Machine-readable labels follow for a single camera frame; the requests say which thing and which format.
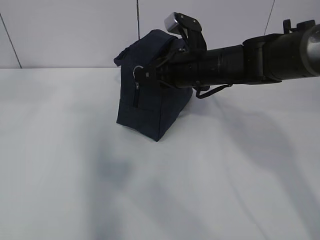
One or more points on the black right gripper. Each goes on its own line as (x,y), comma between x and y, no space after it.
(159,73)

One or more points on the dark navy lunch bag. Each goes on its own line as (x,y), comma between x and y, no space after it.
(150,109)

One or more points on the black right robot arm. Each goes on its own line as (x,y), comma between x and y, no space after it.
(267,59)

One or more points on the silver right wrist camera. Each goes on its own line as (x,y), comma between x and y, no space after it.
(188,28)

